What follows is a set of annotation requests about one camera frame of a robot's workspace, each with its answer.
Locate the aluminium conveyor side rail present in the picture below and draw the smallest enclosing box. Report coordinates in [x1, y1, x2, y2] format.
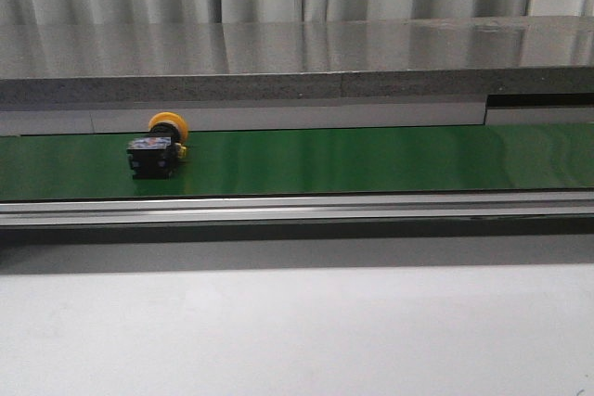
[1, 190, 593, 228]

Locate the green conveyor belt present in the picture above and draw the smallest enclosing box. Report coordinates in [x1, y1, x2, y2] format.
[1, 123, 593, 201]

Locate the yellow push button switch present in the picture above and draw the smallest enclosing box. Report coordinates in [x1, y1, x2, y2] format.
[126, 111, 189, 179]

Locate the grey speckled stone counter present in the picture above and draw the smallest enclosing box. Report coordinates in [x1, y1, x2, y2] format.
[1, 17, 593, 135]

